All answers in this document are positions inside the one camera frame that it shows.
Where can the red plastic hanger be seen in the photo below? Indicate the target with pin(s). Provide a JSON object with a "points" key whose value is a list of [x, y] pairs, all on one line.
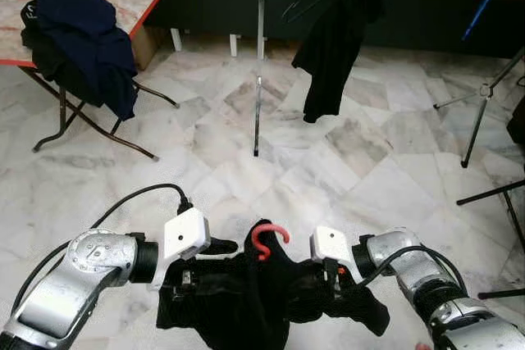
{"points": [[261, 239]]}

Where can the thin black hanger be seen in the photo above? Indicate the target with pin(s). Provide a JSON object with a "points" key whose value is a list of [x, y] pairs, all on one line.
{"points": [[299, 6]]}

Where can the navy blue shirt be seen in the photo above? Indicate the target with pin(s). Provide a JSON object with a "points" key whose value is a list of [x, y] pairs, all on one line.
{"points": [[82, 38]]}

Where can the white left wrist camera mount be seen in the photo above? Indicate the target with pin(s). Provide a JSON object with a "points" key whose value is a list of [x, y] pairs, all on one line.
{"points": [[187, 235]]}

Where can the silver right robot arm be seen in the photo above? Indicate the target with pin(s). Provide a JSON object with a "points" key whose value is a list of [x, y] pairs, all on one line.
{"points": [[459, 317]]}

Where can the black shirt with green logo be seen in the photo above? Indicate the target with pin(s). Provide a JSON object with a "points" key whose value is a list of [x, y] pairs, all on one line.
{"points": [[328, 63]]}

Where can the black television console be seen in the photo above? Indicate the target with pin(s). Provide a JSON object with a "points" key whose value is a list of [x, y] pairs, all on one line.
{"points": [[410, 22]]}

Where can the light wooden cabinet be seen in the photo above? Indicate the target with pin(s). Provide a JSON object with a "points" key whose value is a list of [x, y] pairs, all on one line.
{"points": [[148, 47]]}

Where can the black metal frame stool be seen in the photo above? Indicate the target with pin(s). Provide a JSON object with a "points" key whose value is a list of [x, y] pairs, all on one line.
{"points": [[492, 192]]}

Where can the dark sofa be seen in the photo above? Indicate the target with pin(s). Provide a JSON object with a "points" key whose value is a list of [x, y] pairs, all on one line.
{"points": [[517, 120]]}

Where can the plain black garment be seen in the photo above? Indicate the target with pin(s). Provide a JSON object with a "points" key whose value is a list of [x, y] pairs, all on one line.
{"points": [[37, 47]]}

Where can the black garment with ribbed collar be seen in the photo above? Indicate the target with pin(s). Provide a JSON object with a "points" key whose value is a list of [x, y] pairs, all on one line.
{"points": [[246, 309]]}

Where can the blue plastic hanger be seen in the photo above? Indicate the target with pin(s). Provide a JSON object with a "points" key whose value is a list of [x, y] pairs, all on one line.
{"points": [[484, 4]]}

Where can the person's bare foot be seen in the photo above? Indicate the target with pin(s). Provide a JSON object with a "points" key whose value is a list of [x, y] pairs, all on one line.
{"points": [[422, 347]]}

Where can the silver metal clothes rack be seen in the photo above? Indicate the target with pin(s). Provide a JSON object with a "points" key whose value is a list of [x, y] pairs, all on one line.
{"points": [[258, 79]]}

